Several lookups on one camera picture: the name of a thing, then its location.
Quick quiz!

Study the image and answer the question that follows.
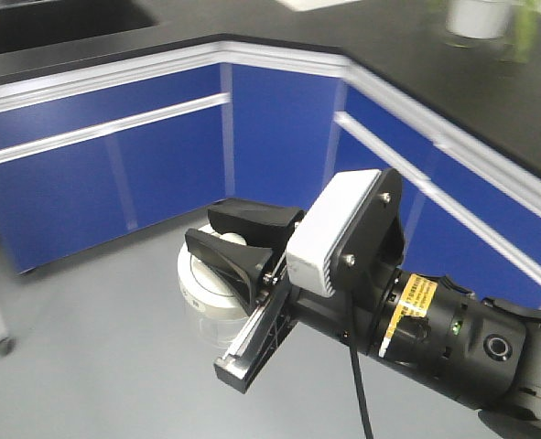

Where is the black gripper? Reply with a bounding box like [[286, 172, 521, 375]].
[[185, 168, 405, 392]]

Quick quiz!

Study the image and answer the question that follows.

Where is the glass jar with white lid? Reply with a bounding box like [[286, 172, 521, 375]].
[[177, 243, 248, 350]]

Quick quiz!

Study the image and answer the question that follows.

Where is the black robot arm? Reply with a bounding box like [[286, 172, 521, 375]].
[[185, 168, 541, 438]]

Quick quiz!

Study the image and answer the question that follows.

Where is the blue lab cabinet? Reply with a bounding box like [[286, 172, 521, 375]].
[[0, 1, 541, 306]]

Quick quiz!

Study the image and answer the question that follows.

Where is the white plant pot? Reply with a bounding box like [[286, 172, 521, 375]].
[[447, 0, 513, 39]]

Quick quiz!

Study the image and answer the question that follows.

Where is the black sink basin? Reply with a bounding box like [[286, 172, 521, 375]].
[[0, 1, 157, 54]]

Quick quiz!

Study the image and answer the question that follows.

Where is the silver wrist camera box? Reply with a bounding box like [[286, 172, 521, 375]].
[[286, 169, 382, 298]]

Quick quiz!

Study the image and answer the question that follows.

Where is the black camera cable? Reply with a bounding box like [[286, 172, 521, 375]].
[[348, 292, 375, 439]]

